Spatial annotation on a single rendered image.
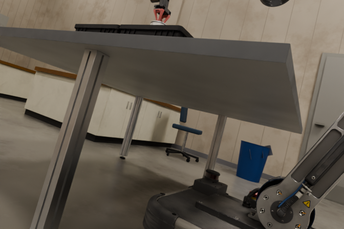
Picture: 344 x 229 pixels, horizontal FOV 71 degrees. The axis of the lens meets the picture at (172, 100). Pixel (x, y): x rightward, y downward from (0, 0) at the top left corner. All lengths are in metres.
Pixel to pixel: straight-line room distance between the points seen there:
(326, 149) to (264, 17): 4.29
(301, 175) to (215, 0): 4.90
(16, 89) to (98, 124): 3.95
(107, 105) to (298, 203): 2.58
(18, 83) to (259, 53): 6.49
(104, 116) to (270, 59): 2.72
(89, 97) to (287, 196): 0.67
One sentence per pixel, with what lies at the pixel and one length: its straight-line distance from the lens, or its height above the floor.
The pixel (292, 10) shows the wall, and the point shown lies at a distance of 4.95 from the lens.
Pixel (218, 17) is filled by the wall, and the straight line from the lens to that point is 5.24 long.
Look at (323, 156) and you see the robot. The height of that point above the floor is 0.52.
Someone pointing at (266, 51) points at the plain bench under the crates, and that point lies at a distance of 0.51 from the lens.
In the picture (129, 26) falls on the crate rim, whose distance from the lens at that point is 1.33.
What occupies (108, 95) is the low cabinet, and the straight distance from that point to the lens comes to 3.08.
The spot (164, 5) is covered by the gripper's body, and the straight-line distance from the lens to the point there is 1.54.
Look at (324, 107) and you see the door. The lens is 4.30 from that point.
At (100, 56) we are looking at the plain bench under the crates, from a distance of 0.85.
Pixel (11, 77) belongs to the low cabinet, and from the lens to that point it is 6.71.
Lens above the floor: 0.50
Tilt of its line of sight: 5 degrees up
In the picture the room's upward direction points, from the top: 15 degrees clockwise
